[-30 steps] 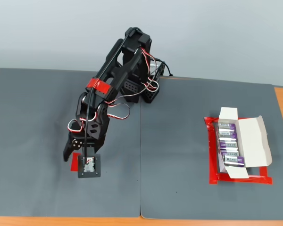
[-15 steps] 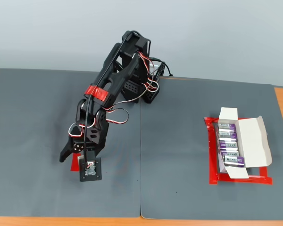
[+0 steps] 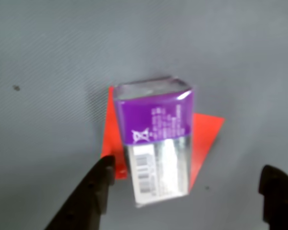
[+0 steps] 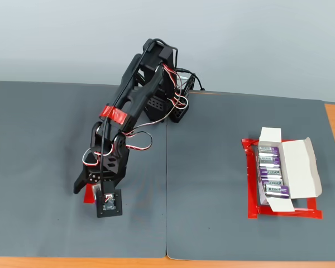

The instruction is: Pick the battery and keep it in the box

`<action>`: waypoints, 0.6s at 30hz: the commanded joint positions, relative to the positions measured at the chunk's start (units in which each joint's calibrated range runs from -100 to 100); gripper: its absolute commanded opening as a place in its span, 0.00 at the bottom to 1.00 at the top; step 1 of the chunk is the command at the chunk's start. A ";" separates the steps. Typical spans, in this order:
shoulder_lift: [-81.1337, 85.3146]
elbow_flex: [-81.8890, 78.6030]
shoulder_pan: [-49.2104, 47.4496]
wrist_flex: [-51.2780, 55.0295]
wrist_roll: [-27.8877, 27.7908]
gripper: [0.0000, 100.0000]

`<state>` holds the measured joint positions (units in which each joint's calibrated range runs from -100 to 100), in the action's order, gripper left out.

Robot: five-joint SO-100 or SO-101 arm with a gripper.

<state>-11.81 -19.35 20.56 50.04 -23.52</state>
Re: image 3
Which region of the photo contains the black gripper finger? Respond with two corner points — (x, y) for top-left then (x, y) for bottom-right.
(44, 155), (116, 230)
(258, 164), (288, 230)

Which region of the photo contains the red tape patch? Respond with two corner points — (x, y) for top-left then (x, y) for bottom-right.
(100, 86), (226, 190)

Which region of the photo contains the dark gray mat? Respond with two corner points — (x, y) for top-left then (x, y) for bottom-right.
(0, 0), (288, 230)

